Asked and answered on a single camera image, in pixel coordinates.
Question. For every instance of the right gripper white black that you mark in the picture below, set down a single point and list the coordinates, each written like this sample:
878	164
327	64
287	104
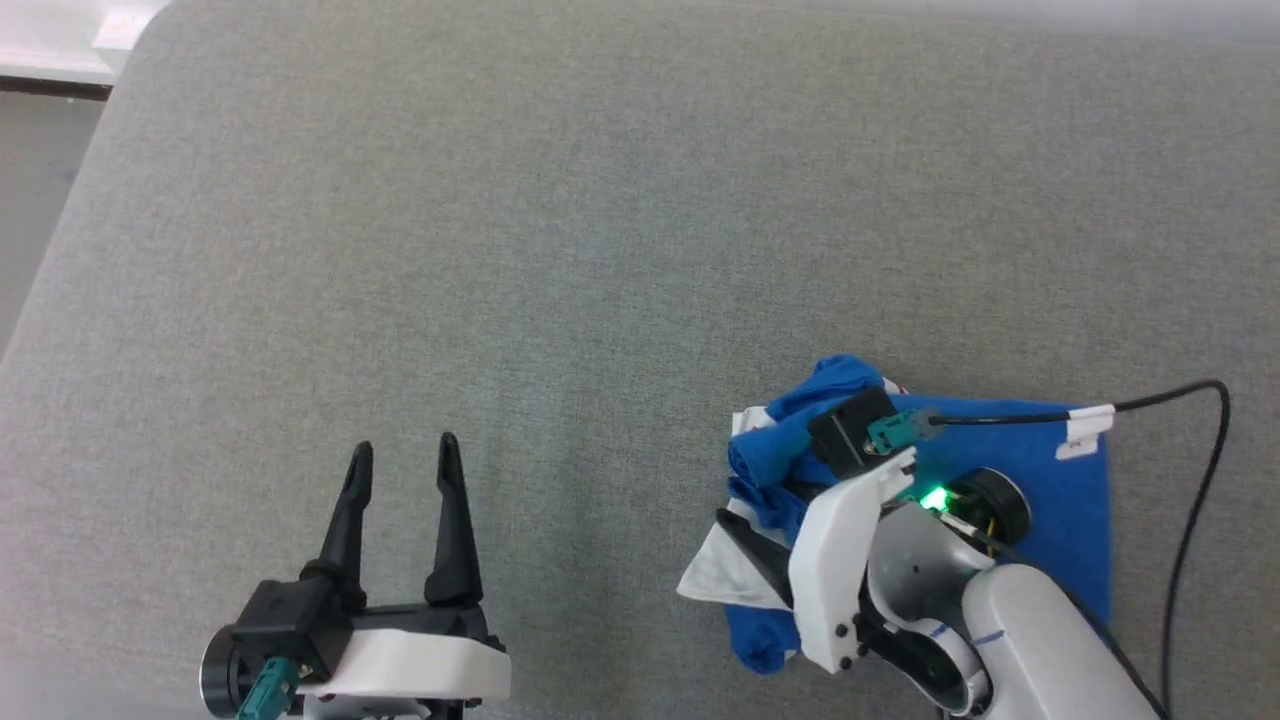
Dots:
825	580

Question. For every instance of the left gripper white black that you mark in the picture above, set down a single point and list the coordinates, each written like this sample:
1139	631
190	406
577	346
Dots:
420	660

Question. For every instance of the blue white basketball jersey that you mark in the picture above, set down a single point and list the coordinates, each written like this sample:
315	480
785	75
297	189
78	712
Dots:
1060	500

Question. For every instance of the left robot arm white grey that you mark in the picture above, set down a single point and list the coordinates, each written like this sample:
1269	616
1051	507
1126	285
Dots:
370	708

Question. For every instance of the grey fabric sofa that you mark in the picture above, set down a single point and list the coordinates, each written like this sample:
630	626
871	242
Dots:
500	250

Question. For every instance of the white skirting ledge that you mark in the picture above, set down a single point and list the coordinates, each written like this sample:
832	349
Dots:
60	35

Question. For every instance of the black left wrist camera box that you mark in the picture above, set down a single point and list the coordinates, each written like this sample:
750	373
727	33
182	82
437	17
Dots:
290	620

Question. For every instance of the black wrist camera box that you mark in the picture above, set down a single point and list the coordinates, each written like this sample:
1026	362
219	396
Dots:
850	435
290	620

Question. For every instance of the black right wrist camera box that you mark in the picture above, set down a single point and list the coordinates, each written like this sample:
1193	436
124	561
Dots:
850	435

